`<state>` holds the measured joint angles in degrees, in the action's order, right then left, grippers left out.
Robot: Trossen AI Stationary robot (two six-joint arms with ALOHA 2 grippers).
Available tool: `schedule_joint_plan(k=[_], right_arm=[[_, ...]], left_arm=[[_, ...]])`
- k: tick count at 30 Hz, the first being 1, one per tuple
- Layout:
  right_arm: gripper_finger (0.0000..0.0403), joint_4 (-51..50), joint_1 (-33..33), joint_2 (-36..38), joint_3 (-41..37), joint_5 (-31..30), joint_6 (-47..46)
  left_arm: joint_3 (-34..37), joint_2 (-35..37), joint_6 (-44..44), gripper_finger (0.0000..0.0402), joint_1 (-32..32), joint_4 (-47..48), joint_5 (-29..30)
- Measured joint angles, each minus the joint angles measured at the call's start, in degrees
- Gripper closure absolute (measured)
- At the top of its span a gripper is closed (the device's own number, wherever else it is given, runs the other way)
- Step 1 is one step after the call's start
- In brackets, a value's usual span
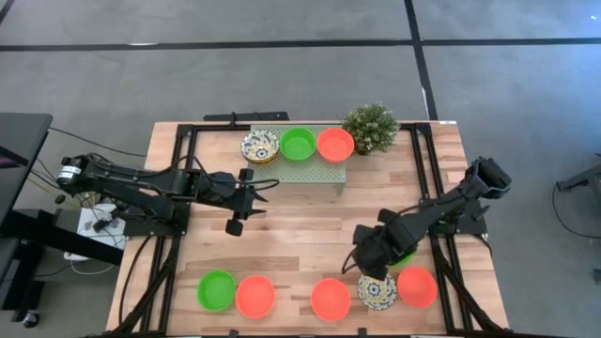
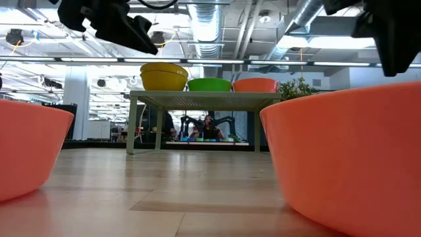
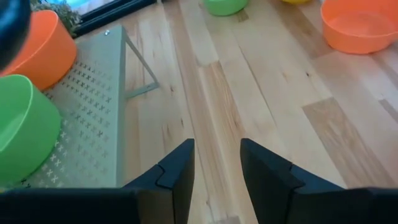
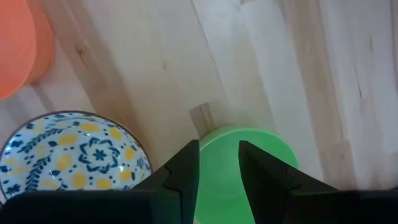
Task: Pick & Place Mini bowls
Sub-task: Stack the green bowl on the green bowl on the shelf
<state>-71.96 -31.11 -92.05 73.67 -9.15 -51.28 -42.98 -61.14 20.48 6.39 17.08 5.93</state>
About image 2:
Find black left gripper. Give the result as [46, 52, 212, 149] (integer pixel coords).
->
[49, 0, 159, 55]

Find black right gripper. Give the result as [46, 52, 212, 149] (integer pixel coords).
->
[322, 0, 421, 77]

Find green plastic mini bowl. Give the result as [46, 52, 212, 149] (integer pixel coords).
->
[187, 78, 232, 92]

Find orange plastic mini bowl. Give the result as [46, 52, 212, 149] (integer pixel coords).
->
[0, 99, 75, 202]
[232, 78, 280, 93]
[259, 81, 421, 237]

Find yellow patterned mini bowl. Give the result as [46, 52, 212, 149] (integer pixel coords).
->
[140, 70, 188, 92]
[139, 62, 189, 79]

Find black ceiling-mounted device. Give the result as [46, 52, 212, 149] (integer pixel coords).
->
[5, 28, 25, 46]
[150, 31, 166, 47]

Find long ceiling light strip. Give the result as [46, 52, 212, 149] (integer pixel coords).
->
[0, 56, 421, 68]

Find pale green perforated metal shelf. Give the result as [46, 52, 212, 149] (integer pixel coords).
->
[126, 90, 282, 155]

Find small green potted plant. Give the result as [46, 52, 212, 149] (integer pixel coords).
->
[278, 78, 318, 102]

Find person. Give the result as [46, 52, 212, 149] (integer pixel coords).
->
[190, 114, 226, 141]

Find background wooden table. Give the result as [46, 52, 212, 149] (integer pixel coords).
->
[166, 140, 250, 147]

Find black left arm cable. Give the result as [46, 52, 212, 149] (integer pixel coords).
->
[136, 0, 178, 10]

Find silver ceiling air duct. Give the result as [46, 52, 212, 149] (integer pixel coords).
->
[186, 0, 228, 60]
[262, 0, 325, 62]

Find black aluminium table frame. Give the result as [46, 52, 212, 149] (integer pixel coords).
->
[61, 140, 270, 153]

